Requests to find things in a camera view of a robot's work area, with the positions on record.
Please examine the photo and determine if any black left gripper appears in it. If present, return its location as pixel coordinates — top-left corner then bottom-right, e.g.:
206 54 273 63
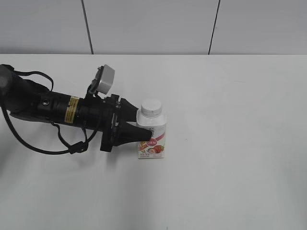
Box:
100 94 152 152

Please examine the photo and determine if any white plastic bottle cap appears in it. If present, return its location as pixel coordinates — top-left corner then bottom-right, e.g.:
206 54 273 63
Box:
141 99 162 117

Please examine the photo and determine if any white yili yogurt bottle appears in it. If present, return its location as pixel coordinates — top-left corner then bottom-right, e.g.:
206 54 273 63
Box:
137 109 167 159

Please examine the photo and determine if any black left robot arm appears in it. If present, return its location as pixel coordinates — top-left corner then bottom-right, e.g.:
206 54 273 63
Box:
0 64 152 155

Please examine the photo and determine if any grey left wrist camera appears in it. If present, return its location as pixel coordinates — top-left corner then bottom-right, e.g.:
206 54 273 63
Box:
86 65 115 95

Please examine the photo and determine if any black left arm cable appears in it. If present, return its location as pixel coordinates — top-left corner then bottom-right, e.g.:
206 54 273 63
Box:
0 70 103 155

